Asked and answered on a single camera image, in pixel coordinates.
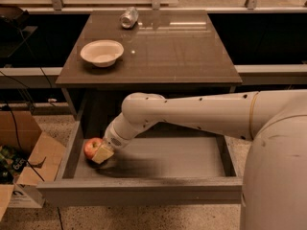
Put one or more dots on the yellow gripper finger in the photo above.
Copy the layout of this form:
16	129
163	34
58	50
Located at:
102	154

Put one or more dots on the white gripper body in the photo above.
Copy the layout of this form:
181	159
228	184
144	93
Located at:
112	139

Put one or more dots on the red apple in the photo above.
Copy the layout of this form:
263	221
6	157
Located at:
91	147

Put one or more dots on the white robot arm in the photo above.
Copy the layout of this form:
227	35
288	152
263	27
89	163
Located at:
274	194

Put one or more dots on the open grey top drawer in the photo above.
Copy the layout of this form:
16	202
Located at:
165	165

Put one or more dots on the grey cabinet with glossy top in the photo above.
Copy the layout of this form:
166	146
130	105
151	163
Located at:
173	53

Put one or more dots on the white paper bowl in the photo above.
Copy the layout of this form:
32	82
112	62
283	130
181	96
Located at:
102	53

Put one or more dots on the brown cardboard box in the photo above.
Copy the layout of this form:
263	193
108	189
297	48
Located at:
43	153

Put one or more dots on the green snack bags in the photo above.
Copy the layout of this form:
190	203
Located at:
12	163

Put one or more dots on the silver soda can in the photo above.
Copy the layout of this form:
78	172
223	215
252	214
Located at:
129	17

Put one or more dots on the dark object on ledge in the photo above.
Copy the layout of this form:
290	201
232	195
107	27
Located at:
13	16

